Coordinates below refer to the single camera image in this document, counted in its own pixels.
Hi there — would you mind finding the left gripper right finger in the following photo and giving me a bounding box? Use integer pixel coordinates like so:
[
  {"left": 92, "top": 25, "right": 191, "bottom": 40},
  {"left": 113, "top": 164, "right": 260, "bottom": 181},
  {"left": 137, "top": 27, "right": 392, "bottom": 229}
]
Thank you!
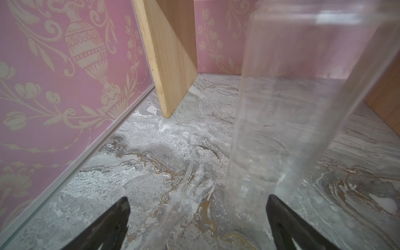
[{"left": 266, "top": 194, "right": 339, "bottom": 250}]

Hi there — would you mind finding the white lid glass jar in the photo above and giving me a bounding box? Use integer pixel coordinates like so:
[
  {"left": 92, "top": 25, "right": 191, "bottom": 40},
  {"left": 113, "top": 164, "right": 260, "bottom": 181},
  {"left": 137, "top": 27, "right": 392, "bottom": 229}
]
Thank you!
[{"left": 225, "top": 1, "right": 400, "bottom": 226}]

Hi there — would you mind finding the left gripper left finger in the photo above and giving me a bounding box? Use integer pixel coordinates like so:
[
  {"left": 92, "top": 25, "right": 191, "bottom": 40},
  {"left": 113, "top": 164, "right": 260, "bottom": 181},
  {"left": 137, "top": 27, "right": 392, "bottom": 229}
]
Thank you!
[{"left": 63, "top": 196, "right": 130, "bottom": 250}]

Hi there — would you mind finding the wooden two-tier shelf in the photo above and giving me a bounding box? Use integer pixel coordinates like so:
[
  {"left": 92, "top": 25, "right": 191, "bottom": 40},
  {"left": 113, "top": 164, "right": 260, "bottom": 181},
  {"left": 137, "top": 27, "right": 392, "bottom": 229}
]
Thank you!
[{"left": 133, "top": 1, "right": 400, "bottom": 133}]

